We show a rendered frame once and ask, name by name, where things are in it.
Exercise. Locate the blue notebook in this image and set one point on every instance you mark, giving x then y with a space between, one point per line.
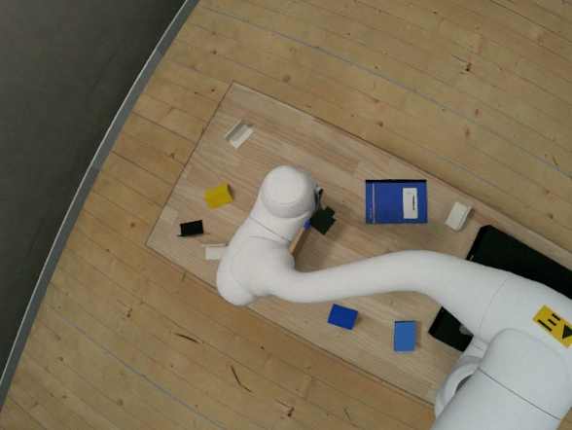
396 201

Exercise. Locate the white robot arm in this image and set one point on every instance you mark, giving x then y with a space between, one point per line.
521 329

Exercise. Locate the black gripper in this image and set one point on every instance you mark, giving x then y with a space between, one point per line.
320 191

